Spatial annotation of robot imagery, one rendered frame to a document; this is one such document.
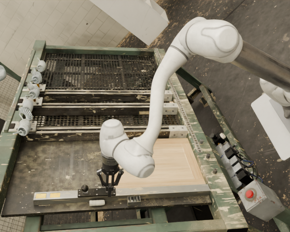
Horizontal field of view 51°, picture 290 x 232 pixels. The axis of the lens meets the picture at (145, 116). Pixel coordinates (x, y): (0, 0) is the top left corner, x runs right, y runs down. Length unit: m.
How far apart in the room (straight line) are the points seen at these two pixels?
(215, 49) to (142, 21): 4.63
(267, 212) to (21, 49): 6.95
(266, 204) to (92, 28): 6.28
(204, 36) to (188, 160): 1.00
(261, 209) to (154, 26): 4.62
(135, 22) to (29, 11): 2.64
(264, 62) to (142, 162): 0.64
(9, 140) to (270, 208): 1.47
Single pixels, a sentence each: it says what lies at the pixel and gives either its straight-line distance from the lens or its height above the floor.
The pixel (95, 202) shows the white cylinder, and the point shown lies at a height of 1.42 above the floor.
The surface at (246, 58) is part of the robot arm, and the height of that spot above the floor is 1.42.
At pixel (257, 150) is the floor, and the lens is 2.91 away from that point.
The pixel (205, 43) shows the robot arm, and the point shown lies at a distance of 1.16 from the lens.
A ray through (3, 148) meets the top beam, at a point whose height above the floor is 1.88.
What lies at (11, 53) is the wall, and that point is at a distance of 7.98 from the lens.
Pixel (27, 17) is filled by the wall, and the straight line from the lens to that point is 7.46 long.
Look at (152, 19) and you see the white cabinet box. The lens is 5.74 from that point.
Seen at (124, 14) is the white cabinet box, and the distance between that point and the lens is 5.67.
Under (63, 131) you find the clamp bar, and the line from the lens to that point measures 2.02.
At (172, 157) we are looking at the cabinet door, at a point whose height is 1.01.
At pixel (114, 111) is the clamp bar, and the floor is 1.29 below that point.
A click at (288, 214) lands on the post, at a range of 1.80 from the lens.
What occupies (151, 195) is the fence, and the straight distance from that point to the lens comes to 1.71.
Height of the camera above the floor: 2.18
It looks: 28 degrees down
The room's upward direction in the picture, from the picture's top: 58 degrees counter-clockwise
